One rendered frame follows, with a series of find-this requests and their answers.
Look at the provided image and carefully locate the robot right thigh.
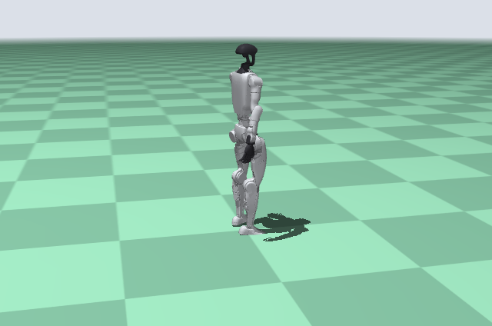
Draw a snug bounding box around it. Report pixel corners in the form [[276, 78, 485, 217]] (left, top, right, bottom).
[[243, 135, 267, 190]]

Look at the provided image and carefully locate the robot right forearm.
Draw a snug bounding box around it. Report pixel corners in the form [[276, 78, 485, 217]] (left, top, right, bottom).
[[246, 106, 263, 142]]

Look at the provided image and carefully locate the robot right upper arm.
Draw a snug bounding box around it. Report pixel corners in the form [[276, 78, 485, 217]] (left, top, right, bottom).
[[248, 75, 263, 113]]

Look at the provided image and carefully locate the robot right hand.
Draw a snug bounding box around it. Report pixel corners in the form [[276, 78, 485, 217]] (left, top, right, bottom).
[[239, 135, 255, 163]]

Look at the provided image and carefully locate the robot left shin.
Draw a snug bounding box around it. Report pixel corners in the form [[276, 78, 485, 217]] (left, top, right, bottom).
[[231, 172, 245, 218]]

